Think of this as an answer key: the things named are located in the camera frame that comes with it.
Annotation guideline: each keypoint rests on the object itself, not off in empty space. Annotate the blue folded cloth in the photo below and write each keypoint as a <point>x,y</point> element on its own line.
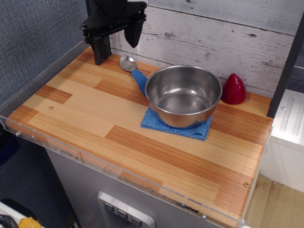
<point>150,121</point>

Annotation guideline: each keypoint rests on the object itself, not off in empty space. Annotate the silver control panel with buttons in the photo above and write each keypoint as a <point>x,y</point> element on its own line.
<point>118,214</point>

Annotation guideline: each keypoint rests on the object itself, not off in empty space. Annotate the dark right vertical post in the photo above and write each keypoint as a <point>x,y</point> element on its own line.
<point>287,70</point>

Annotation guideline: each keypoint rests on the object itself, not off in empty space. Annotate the dark left vertical post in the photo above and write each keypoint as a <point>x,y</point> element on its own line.
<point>93,33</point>

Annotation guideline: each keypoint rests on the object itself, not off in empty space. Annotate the stainless steel bowl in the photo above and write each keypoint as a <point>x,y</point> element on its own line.
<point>183,96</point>

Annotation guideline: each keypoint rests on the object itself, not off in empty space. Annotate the stainless steel cabinet front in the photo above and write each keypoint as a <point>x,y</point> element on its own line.
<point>172,198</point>

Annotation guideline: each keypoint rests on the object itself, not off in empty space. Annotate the blue handled metal spoon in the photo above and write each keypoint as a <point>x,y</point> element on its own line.
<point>128,64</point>

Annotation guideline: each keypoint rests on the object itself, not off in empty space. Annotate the red cone shaped object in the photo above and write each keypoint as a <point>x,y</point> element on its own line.
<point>234,91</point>

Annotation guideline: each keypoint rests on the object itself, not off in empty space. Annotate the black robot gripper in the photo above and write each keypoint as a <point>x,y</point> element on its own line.
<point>119,15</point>

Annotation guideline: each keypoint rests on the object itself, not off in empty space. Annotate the dark vertical post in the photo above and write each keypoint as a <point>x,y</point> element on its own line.
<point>93,33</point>
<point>287,70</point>

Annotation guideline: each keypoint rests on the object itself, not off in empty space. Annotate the white ribbed side unit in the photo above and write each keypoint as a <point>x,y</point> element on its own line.
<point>283,160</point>

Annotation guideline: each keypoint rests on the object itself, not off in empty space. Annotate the yellow object bottom left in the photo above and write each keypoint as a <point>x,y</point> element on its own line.
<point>29,223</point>

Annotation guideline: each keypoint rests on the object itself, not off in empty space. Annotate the clear acrylic table guard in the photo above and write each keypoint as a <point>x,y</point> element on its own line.
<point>88,117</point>

